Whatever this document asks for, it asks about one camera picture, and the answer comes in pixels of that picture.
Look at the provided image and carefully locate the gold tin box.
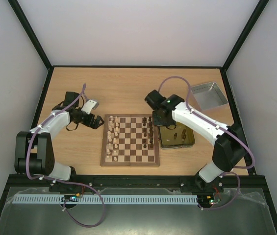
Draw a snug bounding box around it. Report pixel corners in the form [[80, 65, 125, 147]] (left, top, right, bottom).
[[158, 122, 195, 149]]

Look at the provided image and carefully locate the wooden chess board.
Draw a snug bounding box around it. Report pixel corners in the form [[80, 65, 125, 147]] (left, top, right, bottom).
[[100, 114, 160, 167]]

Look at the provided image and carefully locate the silver tin lid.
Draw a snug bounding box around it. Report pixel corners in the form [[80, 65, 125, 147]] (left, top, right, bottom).
[[191, 82, 228, 111]]

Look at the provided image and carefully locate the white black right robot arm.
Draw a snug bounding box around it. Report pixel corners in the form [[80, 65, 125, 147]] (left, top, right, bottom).
[[145, 90, 246, 192]]

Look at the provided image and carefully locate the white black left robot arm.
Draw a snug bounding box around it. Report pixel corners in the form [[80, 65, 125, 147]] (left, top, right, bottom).
[[14, 92, 104, 183]]

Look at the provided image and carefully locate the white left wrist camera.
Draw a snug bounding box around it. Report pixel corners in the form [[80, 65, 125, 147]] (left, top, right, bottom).
[[81, 99, 99, 115]]

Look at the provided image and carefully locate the black aluminium frame rail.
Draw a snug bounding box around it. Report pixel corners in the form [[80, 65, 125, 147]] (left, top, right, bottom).
[[5, 175, 266, 195]]

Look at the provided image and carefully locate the white slotted cable duct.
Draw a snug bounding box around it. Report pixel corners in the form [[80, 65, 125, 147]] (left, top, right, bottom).
[[12, 194, 198, 205]]

